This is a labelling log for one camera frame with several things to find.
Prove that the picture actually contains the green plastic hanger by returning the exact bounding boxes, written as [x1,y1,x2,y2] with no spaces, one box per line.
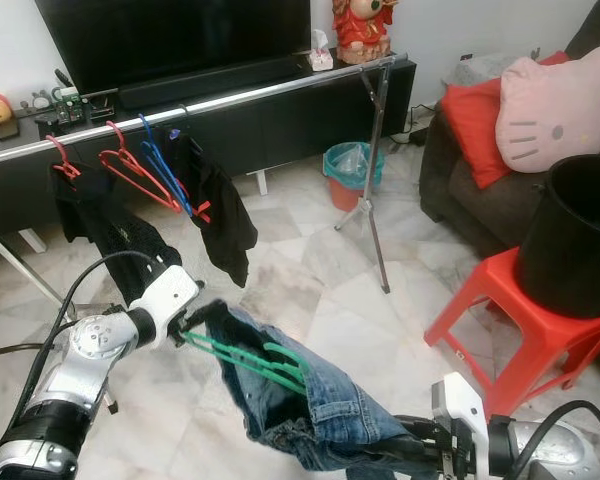
[178,328,313,397]

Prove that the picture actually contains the blue denim jeans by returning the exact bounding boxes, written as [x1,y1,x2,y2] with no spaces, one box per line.
[198,298,426,473]

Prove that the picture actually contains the blue plastic hanger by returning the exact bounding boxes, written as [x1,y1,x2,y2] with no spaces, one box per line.
[137,112,197,221]

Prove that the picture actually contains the red plastic hanger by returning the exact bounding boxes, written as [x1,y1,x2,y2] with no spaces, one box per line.
[97,120,184,214]
[43,133,83,183]

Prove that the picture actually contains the black shorts red trim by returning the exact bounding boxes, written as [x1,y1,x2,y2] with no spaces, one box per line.
[168,128,261,291]

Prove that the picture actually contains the dark navy printed t-shirt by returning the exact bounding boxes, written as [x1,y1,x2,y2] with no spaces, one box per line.
[48,160,186,306]

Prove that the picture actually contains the red plastic stool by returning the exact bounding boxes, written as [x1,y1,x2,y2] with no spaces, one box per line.
[423,247,600,419]

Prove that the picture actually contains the black TV cabinet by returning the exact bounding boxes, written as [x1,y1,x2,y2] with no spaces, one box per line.
[0,58,418,241]

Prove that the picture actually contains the orange bin green bag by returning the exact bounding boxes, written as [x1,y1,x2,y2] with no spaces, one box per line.
[322,141,387,214]

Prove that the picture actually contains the dark grey sofa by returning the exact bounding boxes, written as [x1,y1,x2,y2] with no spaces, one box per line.
[417,0,600,263]

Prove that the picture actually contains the black plastic bucket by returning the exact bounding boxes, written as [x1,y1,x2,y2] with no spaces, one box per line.
[513,152,600,321]

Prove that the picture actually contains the black soundbar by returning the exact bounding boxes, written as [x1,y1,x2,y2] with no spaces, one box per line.
[118,55,308,111]

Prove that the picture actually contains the green circuit board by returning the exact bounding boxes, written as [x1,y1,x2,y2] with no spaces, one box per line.
[52,85,89,126]

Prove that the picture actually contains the black flat television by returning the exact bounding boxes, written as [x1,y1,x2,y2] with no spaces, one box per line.
[35,0,313,98]

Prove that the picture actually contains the white tissue box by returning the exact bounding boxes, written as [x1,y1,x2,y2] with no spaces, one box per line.
[307,28,335,72]

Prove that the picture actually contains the red cushion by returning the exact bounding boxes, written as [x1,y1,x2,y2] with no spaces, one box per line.
[439,50,573,191]

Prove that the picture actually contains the pink cat face cushion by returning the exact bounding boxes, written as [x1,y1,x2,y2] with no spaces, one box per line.
[494,42,600,175]

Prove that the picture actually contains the red figurine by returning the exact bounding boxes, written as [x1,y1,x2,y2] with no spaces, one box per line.
[330,0,399,67]

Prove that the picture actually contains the grey marble side table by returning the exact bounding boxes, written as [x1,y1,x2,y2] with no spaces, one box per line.
[443,52,526,89]

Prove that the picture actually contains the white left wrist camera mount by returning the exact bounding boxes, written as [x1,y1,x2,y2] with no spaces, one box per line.
[130,264,203,349]

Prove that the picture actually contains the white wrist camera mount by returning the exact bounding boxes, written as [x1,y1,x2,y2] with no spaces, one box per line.
[130,264,203,349]
[430,372,493,480]

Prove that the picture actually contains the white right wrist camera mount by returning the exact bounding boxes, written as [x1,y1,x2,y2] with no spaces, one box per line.
[430,372,493,480]

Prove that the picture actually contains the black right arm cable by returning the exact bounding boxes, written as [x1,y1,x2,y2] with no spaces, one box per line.
[495,398,600,480]

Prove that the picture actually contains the silver clothes rack rail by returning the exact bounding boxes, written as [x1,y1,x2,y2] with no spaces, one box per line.
[0,52,409,169]

